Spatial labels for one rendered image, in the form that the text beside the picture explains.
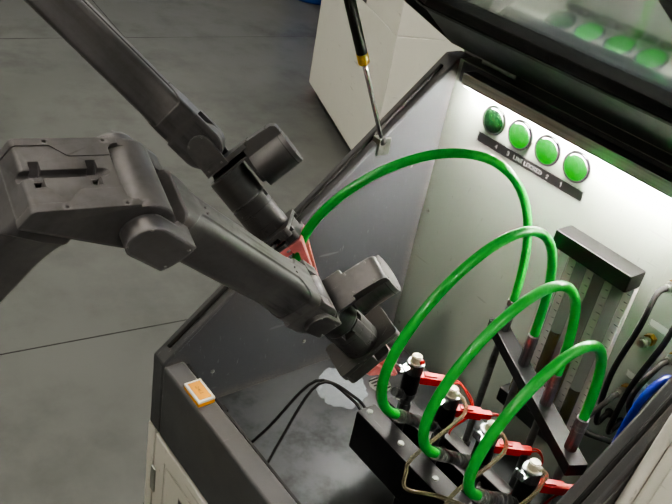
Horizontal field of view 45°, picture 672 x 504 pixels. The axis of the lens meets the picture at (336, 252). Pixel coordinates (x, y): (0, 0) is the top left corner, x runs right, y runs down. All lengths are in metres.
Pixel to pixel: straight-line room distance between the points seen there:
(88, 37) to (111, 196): 0.50
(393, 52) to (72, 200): 3.31
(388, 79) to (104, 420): 2.13
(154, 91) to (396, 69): 2.87
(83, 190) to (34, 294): 2.53
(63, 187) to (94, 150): 0.05
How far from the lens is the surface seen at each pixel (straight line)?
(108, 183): 0.67
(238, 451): 1.27
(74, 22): 1.13
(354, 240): 1.49
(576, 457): 1.19
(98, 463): 2.54
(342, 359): 1.15
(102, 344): 2.94
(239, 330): 1.44
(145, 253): 0.69
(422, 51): 3.94
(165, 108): 1.11
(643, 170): 1.22
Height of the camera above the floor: 1.86
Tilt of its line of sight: 31 degrees down
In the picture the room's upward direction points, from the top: 11 degrees clockwise
